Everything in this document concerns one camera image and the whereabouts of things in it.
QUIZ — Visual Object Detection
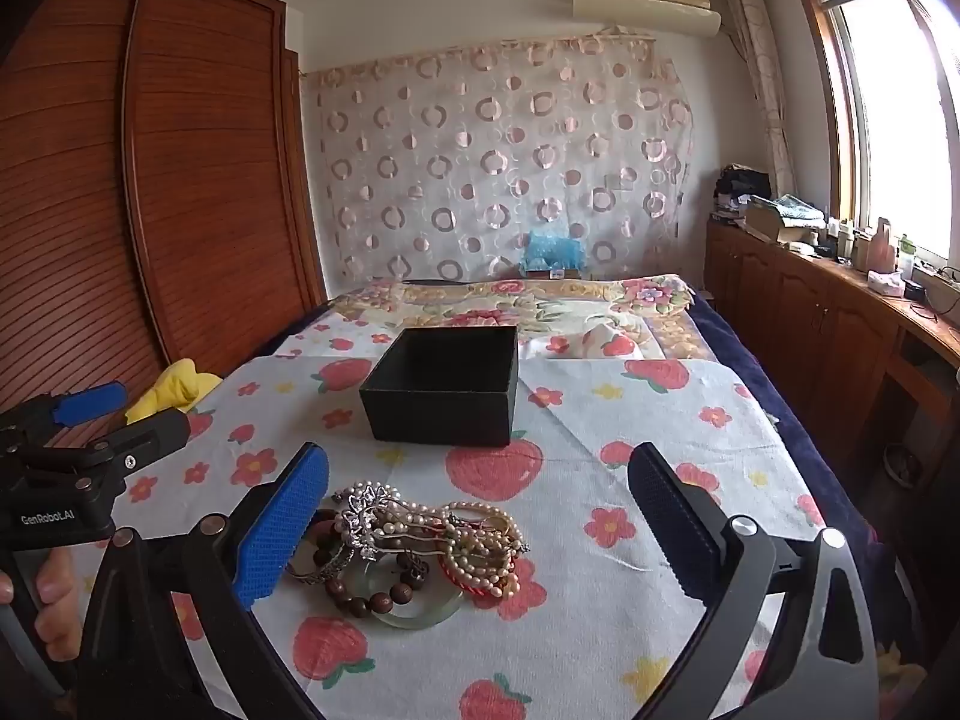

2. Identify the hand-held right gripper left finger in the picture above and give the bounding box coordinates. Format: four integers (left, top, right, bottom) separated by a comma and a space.
75, 441, 331, 720

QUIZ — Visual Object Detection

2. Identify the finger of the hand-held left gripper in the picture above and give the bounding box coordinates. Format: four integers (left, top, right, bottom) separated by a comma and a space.
0, 381, 128, 440
75, 407, 193, 479

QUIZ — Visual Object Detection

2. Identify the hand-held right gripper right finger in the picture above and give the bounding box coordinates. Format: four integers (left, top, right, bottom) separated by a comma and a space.
628, 441, 880, 720

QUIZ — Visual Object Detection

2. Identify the silver metal bangle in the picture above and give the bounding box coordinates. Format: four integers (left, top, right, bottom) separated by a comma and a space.
285, 532, 357, 584

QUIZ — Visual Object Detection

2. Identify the silver ornate hair ornament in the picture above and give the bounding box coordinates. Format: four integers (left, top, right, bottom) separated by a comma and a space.
332, 485, 410, 560

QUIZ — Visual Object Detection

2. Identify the brown wooden bead bracelet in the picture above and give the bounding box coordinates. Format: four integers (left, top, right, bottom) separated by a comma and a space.
307, 510, 432, 616

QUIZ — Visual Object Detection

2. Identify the pale green jade bangle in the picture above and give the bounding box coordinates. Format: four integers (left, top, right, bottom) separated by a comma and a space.
341, 551, 467, 631

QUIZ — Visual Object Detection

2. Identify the red braided cord bracelet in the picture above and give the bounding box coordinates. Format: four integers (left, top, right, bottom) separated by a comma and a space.
442, 540, 518, 602

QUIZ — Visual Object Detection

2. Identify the tangle of pearl strands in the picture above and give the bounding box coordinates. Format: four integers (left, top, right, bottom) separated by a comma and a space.
390, 499, 530, 593

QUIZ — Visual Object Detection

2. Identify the black cardboard box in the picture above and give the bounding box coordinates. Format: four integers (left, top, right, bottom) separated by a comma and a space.
358, 325, 520, 448

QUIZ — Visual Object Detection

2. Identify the person's left hand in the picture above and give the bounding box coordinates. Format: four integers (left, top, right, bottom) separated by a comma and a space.
34, 547, 80, 644

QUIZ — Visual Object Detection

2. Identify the yellow cloth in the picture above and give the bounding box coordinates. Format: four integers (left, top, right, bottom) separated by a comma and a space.
124, 360, 222, 425

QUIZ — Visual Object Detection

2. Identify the strawberry printed bed sheet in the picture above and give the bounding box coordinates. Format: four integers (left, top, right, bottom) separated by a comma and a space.
67, 356, 841, 720

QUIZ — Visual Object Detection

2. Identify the dark blue blanket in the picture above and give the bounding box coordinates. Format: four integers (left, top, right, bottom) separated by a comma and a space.
690, 289, 901, 616

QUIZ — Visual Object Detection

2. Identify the brown wooden wardrobe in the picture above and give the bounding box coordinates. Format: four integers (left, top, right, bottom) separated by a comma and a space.
0, 0, 327, 428

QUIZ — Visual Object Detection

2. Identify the long wooden cabinet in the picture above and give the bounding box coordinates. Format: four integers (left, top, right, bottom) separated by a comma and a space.
705, 217, 960, 541

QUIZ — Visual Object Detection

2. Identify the floral quilt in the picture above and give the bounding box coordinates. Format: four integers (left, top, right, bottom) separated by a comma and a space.
274, 274, 713, 361

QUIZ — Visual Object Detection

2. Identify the blue crinkled bag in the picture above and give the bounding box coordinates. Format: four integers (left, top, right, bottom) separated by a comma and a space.
525, 229, 586, 271

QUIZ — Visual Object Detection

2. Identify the stack of books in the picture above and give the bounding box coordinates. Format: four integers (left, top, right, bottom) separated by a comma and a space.
742, 195, 826, 245

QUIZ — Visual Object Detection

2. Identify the pile of dark clothes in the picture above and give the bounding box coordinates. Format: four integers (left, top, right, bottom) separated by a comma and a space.
712, 165, 773, 222

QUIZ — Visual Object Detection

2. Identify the pink bottle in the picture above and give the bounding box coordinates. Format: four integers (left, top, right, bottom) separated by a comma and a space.
870, 217, 898, 275

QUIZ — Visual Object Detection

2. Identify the circle patterned sheer curtain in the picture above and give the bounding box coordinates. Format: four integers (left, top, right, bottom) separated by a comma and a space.
300, 30, 695, 286

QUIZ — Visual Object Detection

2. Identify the patterned window curtain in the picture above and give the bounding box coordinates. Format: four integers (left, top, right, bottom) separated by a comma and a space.
720, 0, 796, 200

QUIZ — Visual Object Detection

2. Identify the wooden framed window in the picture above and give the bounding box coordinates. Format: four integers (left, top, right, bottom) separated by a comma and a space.
787, 0, 960, 263

